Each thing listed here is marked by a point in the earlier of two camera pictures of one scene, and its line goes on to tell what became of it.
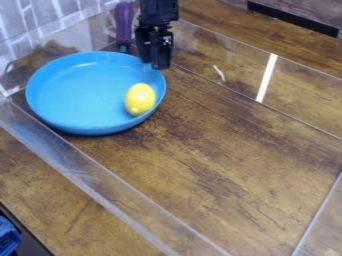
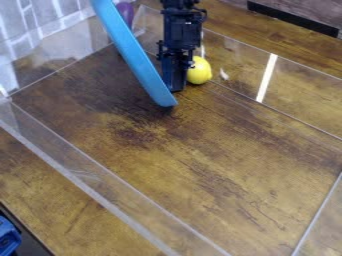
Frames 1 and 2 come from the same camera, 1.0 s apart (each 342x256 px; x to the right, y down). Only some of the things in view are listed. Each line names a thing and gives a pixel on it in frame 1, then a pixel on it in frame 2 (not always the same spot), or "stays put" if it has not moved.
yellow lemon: (139, 99) -> (199, 74)
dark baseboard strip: (291, 18) stays put
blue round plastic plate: (76, 90) -> (134, 53)
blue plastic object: (11, 238) stays put
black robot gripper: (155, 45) -> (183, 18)
